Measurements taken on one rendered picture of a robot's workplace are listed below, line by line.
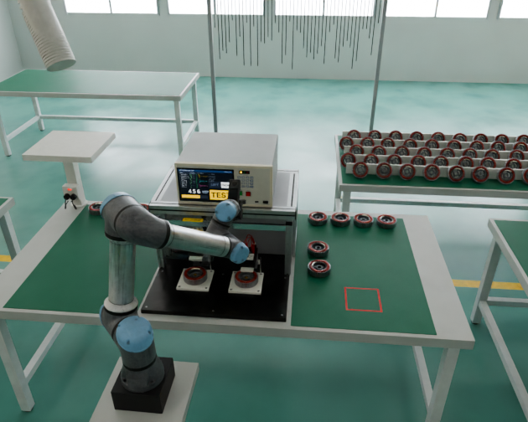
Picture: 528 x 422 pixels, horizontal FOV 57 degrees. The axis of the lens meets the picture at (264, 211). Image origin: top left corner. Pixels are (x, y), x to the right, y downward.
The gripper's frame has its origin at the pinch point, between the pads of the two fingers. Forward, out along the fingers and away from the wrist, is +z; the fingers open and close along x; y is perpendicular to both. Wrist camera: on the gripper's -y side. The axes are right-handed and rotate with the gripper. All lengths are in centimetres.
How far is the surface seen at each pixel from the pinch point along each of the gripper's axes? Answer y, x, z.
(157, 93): -84, -124, 283
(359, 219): 14, 61, 71
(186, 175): -9.6, -23.9, 3.3
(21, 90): -82, -267, 280
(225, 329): 56, -3, -9
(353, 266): 33, 55, 32
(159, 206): 5.1, -37.0, 7.0
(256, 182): -7.5, 7.7, 4.4
